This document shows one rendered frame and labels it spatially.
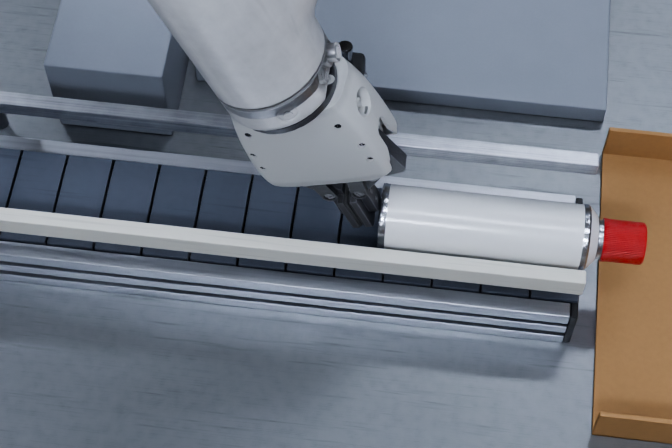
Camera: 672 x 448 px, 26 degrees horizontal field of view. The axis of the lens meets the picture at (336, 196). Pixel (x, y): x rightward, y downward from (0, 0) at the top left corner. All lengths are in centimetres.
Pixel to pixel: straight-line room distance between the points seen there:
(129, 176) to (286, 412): 23
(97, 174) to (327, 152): 25
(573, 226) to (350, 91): 23
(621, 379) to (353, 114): 33
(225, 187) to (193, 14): 33
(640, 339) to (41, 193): 50
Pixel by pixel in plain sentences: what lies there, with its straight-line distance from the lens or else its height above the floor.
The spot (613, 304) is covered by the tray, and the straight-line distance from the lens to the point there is 120.
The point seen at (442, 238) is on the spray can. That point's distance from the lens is 111.
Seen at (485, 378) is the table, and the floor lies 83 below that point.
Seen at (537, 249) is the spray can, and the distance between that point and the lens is 112.
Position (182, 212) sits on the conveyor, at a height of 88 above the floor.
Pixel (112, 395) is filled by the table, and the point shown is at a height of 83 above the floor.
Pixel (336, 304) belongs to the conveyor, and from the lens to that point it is 116.
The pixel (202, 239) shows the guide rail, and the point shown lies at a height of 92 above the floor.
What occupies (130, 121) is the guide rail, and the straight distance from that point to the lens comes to 113.
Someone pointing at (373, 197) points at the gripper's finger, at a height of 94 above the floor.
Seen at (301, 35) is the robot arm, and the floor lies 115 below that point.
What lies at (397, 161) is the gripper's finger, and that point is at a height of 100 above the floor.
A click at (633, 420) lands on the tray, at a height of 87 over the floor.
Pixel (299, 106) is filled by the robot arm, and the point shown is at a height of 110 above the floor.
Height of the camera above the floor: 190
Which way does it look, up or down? 60 degrees down
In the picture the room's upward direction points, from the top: straight up
